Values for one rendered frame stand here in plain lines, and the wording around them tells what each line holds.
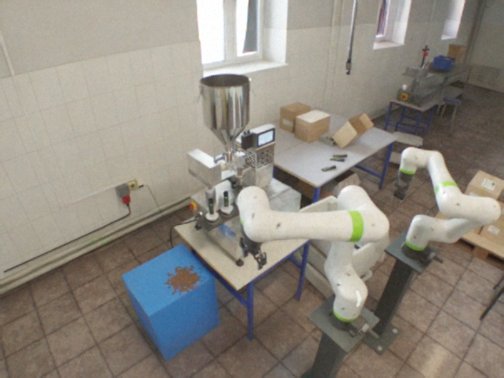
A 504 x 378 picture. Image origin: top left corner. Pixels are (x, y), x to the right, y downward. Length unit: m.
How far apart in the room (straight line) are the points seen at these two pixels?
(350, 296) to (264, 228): 0.60
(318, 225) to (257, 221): 0.21
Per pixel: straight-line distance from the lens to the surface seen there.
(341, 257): 1.47
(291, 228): 1.01
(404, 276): 2.17
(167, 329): 2.27
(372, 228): 1.14
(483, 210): 1.64
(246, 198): 1.06
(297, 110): 3.66
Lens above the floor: 2.26
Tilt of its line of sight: 34 degrees down
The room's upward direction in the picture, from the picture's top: straight up
